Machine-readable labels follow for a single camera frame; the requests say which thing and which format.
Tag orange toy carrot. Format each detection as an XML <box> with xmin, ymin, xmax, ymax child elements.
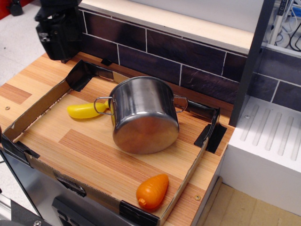
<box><xmin>136</xmin><ymin>174</ymin><xmax>169</xmax><ymax>210</ymax></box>

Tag stainless steel metal pot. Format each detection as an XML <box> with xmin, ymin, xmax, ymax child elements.
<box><xmin>106</xmin><ymin>76</ymin><xmax>188</xmax><ymax>154</ymax></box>

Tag black cables in background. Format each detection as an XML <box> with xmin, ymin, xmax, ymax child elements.
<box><xmin>274</xmin><ymin>0</ymin><xmax>301</xmax><ymax>51</ymax></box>

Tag dark grey vertical post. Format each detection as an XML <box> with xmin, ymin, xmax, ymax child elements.
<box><xmin>229</xmin><ymin>0</ymin><xmax>275</xmax><ymax>127</ymax></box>

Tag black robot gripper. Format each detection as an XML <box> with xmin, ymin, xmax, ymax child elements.
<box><xmin>35</xmin><ymin>7</ymin><xmax>82</xmax><ymax>63</ymax></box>

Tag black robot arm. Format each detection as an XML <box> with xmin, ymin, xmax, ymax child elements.
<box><xmin>35</xmin><ymin>0</ymin><xmax>82</xmax><ymax>63</ymax></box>

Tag cardboard fence with black tape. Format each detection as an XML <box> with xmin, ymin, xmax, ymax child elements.
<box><xmin>0</xmin><ymin>57</ymin><xmax>231</xmax><ymax>226</ymax></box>

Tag yellow toy banana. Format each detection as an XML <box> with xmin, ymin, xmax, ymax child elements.
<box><xmin>67</xmin><ymin>101</ymin><xmax>111</xmax><ymax>119</ymax></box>

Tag white toy sink drainboard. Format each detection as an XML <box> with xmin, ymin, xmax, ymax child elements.
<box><xmin>221</xmin><ymin>97</ymin><xmax>301</xmax><ymax>205</ymax></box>

